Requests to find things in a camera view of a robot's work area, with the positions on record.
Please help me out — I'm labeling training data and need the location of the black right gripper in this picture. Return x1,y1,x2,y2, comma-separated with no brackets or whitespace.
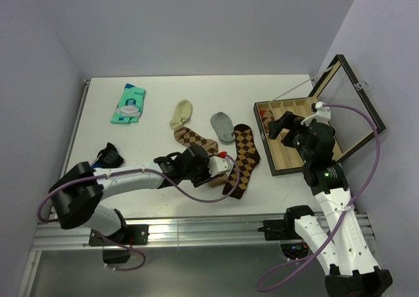
268,111,312,163

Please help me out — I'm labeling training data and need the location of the tan brown argyle sock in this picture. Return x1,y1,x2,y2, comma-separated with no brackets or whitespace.
168,127,228,187

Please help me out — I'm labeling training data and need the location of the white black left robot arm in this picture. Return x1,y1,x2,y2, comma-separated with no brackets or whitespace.
50,145,229,244

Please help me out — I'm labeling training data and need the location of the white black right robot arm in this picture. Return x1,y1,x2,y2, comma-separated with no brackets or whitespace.
268,111,393,296

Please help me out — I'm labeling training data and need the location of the rolled orange argyle sock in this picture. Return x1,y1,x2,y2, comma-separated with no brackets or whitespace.
259,109,274,133

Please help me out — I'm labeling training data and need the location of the dark brown argyle sock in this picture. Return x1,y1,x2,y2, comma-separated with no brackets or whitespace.
223,124,261,200

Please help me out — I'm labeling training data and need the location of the grey ankle sock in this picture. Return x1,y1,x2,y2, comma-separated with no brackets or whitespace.
210,112,235,145

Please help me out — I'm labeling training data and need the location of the cream ankle sock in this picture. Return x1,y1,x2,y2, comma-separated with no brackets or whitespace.
170,99,192,130

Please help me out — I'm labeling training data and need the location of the black compartment box with lid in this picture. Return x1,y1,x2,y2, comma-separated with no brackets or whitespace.
253,54,386,176

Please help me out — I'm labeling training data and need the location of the black blue sock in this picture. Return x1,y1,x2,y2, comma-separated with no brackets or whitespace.
91,143,124,169

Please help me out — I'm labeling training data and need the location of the green patterned sock pair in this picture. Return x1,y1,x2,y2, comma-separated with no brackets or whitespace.
110,84,146,124

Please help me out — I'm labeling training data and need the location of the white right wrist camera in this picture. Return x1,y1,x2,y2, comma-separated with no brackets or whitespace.
301,101,331,126

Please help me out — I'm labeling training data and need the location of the aluminium frame rail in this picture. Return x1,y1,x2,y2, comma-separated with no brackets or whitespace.
16,79,393,297

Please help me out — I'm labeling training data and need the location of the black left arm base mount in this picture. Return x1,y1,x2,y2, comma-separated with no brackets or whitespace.
88,224,149,247

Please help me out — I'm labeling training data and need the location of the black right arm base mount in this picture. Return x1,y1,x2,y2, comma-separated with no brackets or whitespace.
257,215,323,241

